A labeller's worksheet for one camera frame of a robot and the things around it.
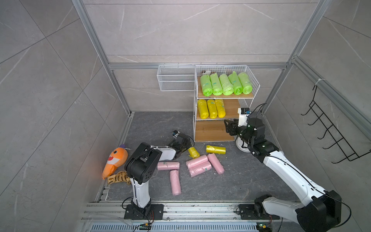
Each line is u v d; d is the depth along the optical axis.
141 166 0.50
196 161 0.88
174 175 0.82
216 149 0.93
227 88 0.70
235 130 0.68
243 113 0.64
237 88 0.69
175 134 0.90
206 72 0.90
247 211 0.73
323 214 0.38
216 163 0.88
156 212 0.73
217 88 0.70
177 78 1.01
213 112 0.82
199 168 0.84
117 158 0.83
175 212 0.75
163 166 0.86
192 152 0.93
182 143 0.78
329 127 0.67
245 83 0.71
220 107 0.84
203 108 0.84
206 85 0.70
